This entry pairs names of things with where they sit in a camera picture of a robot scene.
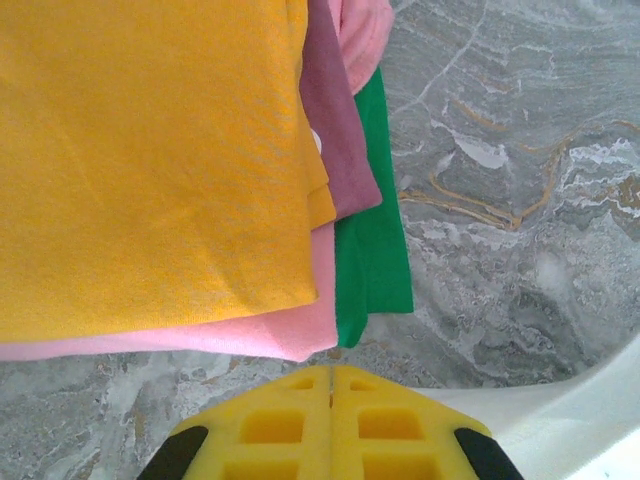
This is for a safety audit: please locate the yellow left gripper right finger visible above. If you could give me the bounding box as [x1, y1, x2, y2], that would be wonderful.
[332, 364, 526, 480]

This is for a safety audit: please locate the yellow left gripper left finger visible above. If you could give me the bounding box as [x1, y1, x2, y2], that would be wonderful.
[137, 365, 334, 480]

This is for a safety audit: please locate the pink folded t-shirt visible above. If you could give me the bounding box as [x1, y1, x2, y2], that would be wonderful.
[0, 0, 396, 362]

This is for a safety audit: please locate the green folded t-shirt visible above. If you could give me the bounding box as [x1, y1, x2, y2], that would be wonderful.
[333, 67, 415, 350]

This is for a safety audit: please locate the maroon t-shirt with white print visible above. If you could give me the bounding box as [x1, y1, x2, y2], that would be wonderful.
[299, 0, 384, 219]

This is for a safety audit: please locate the orange folded t-shirt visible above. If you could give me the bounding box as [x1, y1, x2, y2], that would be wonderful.
[0, 0, 337, 344]

